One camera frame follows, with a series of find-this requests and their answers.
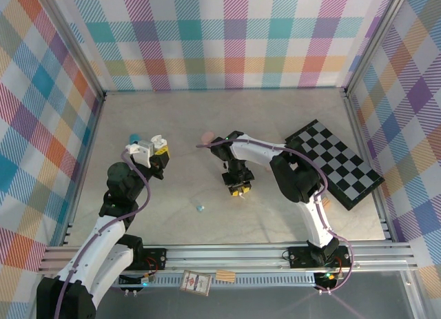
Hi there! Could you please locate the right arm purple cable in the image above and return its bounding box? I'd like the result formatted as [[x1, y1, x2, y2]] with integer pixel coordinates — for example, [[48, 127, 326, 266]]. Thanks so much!
[[195, 136, 356, 295]]

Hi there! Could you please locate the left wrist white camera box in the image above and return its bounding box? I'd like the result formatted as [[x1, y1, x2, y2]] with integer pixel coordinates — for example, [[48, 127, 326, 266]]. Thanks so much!
[[125, 138, 155, 169]]

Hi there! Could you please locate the aluminium side rail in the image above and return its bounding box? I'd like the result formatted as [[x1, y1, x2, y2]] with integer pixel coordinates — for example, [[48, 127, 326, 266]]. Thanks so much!
[[61, 96, 106, 247], [343, 94, 396, 243]]

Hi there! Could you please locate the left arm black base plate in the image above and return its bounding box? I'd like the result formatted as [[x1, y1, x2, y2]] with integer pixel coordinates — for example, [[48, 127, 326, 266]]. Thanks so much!
[[132, 247, 168, 272]]

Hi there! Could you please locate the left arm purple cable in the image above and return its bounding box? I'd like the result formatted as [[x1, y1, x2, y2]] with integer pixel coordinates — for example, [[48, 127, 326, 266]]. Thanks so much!
[[51, 149, 153, 319]]

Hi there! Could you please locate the aluminium corner post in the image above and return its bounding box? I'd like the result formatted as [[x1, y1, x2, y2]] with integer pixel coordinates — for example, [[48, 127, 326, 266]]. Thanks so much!
[[342, 0, 414, 98], [32, 0, 106, 103]]

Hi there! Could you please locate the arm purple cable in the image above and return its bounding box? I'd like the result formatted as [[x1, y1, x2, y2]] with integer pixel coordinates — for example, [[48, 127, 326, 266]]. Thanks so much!
[[195, 136, 356, 295], [51, 149, 153, 319]]

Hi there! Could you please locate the slotted grey cable duct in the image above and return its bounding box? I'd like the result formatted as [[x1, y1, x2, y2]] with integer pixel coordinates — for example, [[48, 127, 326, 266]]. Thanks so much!
[[92, 272, 318, 289]]

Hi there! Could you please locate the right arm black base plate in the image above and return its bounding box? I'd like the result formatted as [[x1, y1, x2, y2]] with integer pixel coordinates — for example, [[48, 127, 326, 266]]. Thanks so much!
[[287, 245, 352, 269]]

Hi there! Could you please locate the black grey chessboard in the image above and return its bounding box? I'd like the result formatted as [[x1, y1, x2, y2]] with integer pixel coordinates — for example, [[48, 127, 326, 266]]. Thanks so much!
[[284, 119, 386, 212]]

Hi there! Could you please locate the playing card box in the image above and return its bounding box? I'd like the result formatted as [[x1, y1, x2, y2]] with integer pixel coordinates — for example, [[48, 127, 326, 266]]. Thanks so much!
[[179, 269, 212, 296]]

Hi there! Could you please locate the aluminium mounting rail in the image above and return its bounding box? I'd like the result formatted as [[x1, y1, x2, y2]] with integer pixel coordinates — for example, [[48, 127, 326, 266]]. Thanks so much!
[[37, 245, 420, 274]]

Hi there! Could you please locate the striped wooden block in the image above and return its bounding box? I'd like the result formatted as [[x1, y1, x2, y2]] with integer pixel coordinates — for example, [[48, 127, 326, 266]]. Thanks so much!
[[215, 269, 236, 283]]

